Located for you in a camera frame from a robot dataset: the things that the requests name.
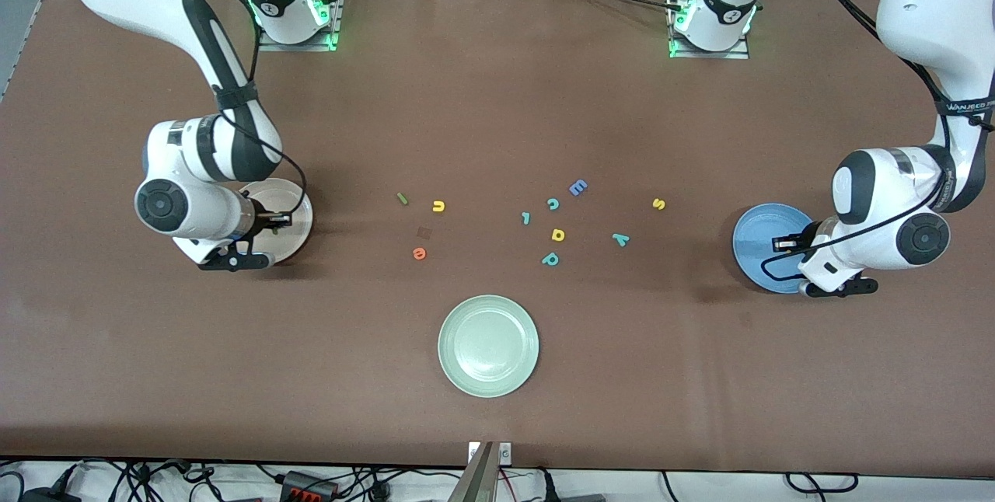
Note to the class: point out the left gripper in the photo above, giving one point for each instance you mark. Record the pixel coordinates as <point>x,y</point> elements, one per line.
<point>808,238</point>

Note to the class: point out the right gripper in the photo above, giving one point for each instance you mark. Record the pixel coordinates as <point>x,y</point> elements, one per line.
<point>262,220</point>

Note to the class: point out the teal letter Y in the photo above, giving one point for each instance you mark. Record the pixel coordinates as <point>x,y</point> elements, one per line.
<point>620,238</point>

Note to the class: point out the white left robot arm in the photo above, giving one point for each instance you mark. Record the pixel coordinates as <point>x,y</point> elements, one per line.
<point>933,5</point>

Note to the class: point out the beige brown plate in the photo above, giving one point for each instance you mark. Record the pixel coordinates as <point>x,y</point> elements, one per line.
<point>299,236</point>

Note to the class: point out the blue plate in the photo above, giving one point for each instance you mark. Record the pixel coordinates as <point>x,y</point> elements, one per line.
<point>750,242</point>

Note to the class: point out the black orange power strip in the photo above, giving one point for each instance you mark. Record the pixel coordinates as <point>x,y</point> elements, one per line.
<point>307,484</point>

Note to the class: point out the pale green plate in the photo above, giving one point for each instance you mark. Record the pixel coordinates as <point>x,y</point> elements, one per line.
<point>488,346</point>

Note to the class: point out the blue letter E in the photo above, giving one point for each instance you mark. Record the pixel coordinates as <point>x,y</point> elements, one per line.
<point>577,188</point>

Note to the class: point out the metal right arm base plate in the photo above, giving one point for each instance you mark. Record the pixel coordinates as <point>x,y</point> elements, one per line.
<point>272,46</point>

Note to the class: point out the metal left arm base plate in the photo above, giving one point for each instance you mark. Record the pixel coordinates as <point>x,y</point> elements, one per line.
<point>731,54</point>

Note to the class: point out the aluminium camera post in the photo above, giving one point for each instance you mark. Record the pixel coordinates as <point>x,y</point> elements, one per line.
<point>476,479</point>

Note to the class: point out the white post bracket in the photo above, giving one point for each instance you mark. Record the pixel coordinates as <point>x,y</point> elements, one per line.
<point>505,453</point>

